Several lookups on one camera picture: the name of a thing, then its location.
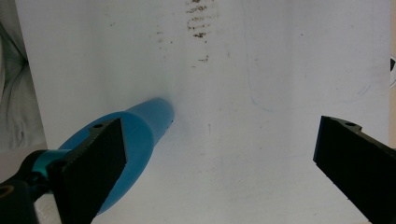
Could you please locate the grey cloth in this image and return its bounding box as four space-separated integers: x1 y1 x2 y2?
0 0 49 150

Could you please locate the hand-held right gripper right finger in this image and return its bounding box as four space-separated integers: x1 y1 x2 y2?
313 115 396 224

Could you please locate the blue plastic cup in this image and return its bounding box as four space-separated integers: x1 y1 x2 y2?
58 97 175 216

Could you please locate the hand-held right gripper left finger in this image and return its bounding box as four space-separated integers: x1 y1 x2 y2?
46 118 128 224

